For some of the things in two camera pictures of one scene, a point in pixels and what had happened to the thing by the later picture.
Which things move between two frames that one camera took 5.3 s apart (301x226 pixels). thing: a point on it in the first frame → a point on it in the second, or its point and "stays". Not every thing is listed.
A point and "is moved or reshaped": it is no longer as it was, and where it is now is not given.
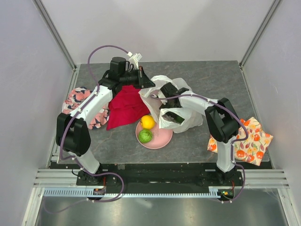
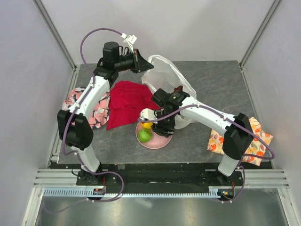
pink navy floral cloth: (75, 96) stays
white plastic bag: (177, 119) is moved or reshaped
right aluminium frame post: (274, 6) stays
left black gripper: (143, 81) → (140, 64)
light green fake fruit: (145, 136) stays
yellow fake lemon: (147, 122) stays
